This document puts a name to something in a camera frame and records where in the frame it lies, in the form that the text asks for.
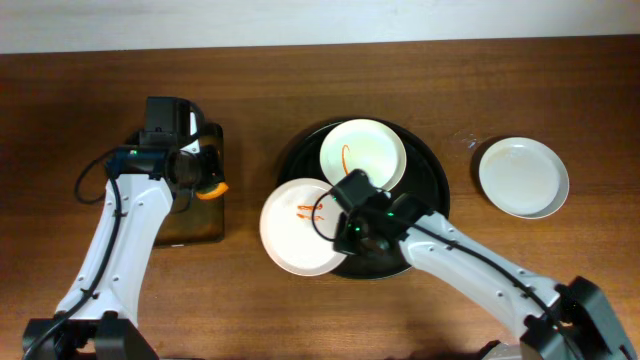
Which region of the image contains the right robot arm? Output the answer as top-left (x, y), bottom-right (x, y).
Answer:
top-left (329, 170), bottom-right (638, 359)

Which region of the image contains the grey-white plate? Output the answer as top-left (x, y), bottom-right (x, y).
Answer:
top-left (477, 137), bottom-right (570, 220)

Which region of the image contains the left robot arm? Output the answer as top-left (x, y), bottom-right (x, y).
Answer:
top-left (22, 97), bottom-right (228, 359)

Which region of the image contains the black rectangular tray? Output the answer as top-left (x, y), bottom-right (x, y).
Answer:
top-left (124, 121), bottom-right (226, 248)

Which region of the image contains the white plate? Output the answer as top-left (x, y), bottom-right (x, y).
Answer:
top-left (259, 178), bottom-right (347, 276)
top-left (319, 119), bottom-right (407, 190)

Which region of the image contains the round black tray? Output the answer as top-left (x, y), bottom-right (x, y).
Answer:
top-left (277, 117), bottom-right (450, 279)

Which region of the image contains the orange green sponge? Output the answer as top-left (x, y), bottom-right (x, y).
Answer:
top-left (196, 182), bottom-right (229, 201)

